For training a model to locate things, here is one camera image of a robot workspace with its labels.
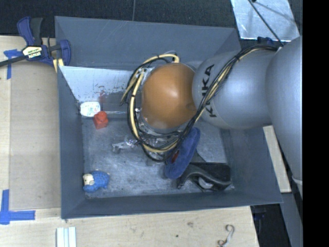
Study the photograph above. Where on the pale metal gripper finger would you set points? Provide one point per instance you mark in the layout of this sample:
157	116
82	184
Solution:
130	141
120	146

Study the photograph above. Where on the blue plush cloth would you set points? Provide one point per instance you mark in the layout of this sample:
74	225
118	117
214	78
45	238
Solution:
183	158

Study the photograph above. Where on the red toy block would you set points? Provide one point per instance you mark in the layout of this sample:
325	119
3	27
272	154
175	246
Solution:
100	120

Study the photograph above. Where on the blue toy sheep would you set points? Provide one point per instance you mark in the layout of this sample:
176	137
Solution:
99	180

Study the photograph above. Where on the white oval packet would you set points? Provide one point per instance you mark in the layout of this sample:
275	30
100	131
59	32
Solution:
88	108

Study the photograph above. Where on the grey metal bin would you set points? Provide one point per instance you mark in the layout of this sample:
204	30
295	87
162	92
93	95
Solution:
108	42

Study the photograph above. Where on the small metal hook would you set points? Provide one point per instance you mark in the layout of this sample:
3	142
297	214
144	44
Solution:
229	234

